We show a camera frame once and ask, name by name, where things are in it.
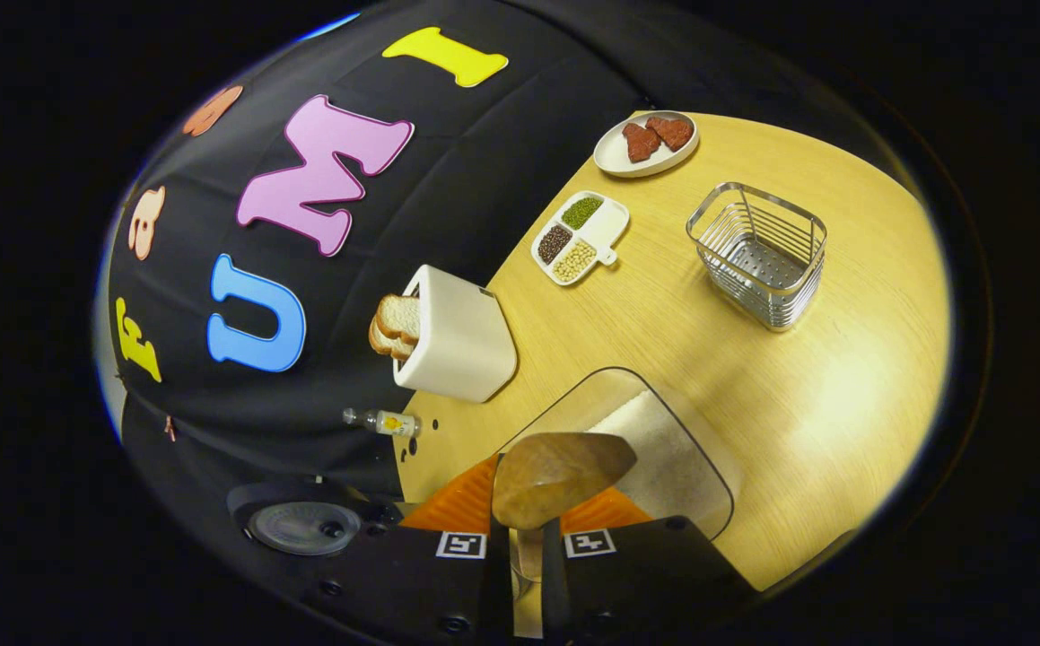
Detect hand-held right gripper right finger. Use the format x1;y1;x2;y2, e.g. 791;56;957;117
542;484;758;646

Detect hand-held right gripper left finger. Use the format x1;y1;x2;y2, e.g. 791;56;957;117
300;453;514;646

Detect wooden spoon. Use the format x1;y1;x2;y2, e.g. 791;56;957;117
491;432;639;629

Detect metal wire chopstick holder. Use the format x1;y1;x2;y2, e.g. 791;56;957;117
686;182;828;333

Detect clear plastic container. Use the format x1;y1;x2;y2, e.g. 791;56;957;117
493;366;736;541

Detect small glass bottle yellow label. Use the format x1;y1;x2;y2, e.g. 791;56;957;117
343;407;422;439

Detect white toaster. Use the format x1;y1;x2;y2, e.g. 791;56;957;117
392;264;519;405

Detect bread slice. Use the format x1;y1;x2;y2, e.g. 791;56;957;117
368;323;415;362
374;293;422;346

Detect pale beans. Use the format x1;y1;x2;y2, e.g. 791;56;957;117
553;240;598;282

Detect dark beans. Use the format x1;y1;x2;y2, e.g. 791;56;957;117
537;224;573;264

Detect white divided dish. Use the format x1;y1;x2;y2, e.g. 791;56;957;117
530;190;631;287

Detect green beans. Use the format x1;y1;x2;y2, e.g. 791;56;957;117
561;196;604;230

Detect white round plate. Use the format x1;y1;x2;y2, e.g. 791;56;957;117
592;109;701;179

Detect red meat piece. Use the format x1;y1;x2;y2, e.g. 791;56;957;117
621;122;662;164
645;116;695;152

